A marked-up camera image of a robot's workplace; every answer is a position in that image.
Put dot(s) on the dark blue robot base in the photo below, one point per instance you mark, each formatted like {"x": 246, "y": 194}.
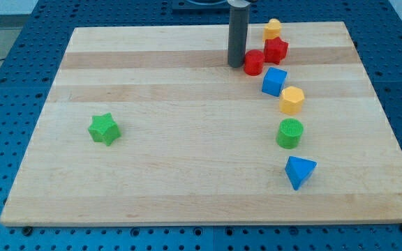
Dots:
{"x": 212, "y": 6}

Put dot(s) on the green star block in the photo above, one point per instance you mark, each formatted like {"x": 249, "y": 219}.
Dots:
{"x": 104, "y": 129}

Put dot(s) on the red star block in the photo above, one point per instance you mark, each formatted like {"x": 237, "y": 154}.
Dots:
{"x": 275, "y": 50}

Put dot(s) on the wooden board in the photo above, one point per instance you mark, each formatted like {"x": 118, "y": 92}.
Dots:
{"x": 198, "y": 138}

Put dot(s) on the red cylinder block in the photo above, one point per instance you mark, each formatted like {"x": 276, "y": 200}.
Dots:
{"x": 253, "y": 63}

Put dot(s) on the blue cube block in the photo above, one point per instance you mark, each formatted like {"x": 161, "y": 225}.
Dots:
{"x": 273, "y": 81}

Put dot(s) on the green cylinder block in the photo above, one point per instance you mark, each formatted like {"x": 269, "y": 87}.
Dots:
{"x": 289, "y": 133}

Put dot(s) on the yellow hexagon block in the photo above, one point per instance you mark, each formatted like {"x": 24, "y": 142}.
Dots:
{"x": 291, "y": 100}

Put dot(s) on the blue triangle block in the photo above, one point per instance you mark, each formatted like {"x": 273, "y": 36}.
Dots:
{"x": 299, "y": 170}

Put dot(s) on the yellow heart block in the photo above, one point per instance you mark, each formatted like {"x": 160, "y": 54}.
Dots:
{"x": 272, "y": 29}

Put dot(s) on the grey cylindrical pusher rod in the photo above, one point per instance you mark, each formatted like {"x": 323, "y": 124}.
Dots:
{"x": 238, "y": 29}

